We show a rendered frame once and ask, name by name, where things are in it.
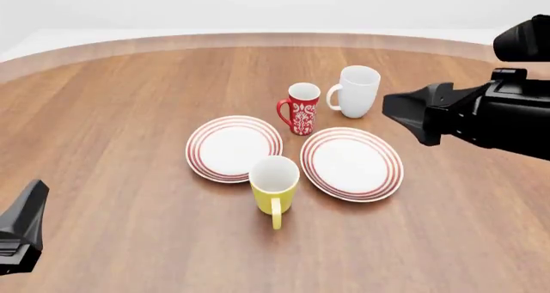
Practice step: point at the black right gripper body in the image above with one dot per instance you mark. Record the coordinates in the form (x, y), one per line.
(502, 119)

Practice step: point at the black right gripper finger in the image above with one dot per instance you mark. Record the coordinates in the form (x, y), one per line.
(423, 96)
(423, 125)

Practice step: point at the white plate with red rings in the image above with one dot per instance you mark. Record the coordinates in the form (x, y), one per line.
(350, 165)
(227, 146)

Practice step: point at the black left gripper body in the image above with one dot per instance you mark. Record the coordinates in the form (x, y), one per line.
(17, 254)

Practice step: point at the red patterned tall mug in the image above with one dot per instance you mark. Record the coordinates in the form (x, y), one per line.
(304, 119)

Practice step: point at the plain white mug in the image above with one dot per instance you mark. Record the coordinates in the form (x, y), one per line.
(354, 99)

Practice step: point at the yellow and white mug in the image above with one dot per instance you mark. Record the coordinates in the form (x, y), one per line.
(275, 196)

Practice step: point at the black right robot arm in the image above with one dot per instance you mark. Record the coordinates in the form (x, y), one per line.
(526, 38)

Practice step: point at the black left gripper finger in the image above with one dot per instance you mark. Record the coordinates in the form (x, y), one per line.
(30, 212)

